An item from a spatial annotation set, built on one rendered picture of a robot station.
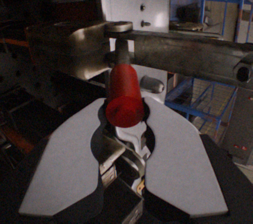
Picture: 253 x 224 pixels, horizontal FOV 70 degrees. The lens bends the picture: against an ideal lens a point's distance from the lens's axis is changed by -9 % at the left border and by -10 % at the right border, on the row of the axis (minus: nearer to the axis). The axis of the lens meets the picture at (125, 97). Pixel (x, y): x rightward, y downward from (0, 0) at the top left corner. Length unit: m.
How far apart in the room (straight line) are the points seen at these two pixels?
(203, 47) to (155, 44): 0.05
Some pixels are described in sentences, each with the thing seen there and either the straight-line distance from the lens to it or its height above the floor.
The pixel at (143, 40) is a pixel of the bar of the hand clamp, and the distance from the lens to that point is 0.22.
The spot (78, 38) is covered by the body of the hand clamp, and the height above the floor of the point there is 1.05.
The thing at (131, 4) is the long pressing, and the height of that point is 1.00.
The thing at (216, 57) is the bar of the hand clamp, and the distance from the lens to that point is 0.19.
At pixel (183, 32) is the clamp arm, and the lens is 0.52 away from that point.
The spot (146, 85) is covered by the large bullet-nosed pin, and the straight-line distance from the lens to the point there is 0.41.
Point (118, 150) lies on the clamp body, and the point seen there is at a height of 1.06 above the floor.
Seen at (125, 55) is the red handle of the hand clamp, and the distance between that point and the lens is 0.18.
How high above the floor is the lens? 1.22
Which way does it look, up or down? 34 degrees down
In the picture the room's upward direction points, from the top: 109 degrees clockwise
